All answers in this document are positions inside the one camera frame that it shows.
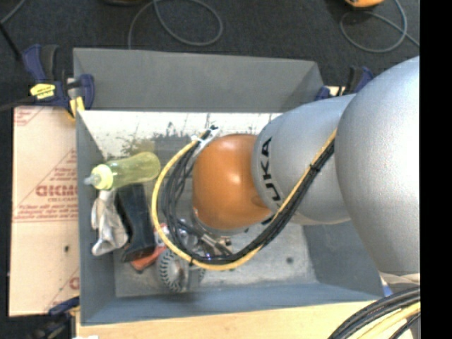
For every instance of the grey ribbed round thing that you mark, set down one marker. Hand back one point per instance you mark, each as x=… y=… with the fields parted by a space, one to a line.
x=171 y=272

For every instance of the black boot-shaped thing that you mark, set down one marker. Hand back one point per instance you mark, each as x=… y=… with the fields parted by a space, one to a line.
x=137 y=217

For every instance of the brown cardboard board, red print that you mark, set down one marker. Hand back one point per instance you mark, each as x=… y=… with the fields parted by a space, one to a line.
x=42 y=245

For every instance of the grey metal bin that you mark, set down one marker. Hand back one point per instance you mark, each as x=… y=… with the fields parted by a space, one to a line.
x=197 y=83

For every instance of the red-orange flat thing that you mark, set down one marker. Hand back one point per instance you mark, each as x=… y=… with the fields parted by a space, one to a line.
x=146 y=260

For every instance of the white cloth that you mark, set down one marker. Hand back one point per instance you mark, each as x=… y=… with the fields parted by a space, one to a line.
x=107 y=228

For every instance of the yellow-green clear plastic bottle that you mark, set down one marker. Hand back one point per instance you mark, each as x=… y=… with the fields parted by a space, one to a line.
x=134 y=169

